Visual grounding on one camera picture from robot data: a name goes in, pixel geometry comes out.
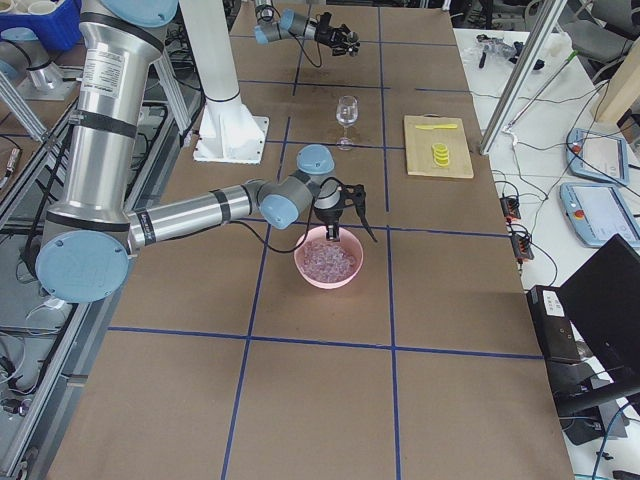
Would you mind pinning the blue plastic bin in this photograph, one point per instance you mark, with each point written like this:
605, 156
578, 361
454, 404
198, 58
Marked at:
58, 30

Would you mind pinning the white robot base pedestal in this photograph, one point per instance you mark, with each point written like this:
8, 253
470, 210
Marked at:
228, 131

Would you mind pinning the near blue teach pendant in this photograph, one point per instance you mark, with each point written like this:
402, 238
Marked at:
597, 212

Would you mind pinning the clear wine glass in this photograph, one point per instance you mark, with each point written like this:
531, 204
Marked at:
347, 113

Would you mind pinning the black power box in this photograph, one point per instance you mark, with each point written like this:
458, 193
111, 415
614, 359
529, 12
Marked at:
553, 328

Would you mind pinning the clear ice cube pile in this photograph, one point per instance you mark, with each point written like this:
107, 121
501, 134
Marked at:
327, 261

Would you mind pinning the yellow plastic knife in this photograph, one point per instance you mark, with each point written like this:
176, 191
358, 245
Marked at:
441, 126

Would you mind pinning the blue teach pendant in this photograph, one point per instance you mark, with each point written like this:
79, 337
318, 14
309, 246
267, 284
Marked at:
597, 156
597, 212

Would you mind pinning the steel double jigger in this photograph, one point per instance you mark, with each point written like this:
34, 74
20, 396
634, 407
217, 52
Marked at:
352, 43

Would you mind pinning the pink bowl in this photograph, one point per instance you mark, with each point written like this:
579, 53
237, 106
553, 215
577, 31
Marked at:
347, 240

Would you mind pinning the aluminium frame post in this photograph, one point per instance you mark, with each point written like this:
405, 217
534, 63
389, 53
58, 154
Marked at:
546, 20

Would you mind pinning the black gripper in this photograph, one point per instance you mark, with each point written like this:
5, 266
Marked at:
330, 216
332, 38

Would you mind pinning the bamboo cutting board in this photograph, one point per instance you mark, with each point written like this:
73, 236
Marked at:
419, 154

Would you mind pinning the black laptop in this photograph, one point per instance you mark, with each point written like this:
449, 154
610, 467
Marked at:
601, 299

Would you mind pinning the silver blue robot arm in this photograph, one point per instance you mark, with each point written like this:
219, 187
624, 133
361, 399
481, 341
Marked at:
273, 26
88, 235

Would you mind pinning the plastic bag with black parts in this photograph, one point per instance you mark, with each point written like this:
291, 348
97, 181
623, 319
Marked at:
498, 47

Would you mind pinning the far blue teach pendant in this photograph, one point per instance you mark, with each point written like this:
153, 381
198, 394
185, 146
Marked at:
597, 156

